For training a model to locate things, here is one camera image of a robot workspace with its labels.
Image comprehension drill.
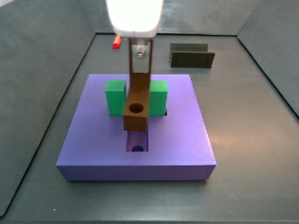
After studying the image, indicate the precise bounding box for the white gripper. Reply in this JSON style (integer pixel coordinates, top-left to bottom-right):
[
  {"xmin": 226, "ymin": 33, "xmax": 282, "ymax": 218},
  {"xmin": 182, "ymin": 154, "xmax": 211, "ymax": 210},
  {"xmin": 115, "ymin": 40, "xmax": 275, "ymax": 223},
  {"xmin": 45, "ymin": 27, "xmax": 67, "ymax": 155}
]
[{"xmin": 106, "ymin": 0, "xmax": 165, "ymax": 74}]

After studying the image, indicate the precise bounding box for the brown T-shaped block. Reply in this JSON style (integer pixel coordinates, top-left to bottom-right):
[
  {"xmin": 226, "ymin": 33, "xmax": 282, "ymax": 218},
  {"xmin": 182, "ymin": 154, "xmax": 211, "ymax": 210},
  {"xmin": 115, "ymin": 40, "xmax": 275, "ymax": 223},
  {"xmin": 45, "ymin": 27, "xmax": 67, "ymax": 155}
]
[{"xmin": 125, "ymin": 38, "xmax": 154, "ymax": 132}]

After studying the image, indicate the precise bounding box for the black angle fixture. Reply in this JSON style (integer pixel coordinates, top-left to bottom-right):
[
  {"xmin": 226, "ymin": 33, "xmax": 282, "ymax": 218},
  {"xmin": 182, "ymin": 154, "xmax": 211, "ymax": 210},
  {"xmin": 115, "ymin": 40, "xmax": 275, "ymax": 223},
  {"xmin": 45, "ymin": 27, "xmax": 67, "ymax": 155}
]
[{"xmin": 170, "ymin": 43, "xmax": 215, "ymax": 68}]

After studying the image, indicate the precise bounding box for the red hexagonal peg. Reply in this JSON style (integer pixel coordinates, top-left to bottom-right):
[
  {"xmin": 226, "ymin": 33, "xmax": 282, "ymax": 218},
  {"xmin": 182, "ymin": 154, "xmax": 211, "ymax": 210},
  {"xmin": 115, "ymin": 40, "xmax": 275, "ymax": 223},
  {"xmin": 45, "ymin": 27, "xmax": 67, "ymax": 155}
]
[{"xmin": 113, "ymin": 35, "xmax": 122, "ymax": 49}]

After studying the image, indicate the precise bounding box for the green U-shaped block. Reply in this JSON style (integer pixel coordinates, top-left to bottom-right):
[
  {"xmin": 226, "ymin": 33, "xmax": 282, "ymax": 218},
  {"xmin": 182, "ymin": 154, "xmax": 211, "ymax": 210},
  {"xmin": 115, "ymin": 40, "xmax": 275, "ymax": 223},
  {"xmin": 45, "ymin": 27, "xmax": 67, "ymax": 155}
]
[{"xmin": 106, "ymin": 80, "xmax": 169, "ymax": 116}]

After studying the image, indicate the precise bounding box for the purple base block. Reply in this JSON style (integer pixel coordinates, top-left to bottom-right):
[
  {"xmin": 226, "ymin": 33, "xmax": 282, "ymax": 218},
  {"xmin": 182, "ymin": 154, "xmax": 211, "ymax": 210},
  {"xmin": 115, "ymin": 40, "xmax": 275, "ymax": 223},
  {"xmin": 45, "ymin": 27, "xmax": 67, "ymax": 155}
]
[{"xmin": 57, "ymin": 74, "xmax": 217, "ymax": 181}]

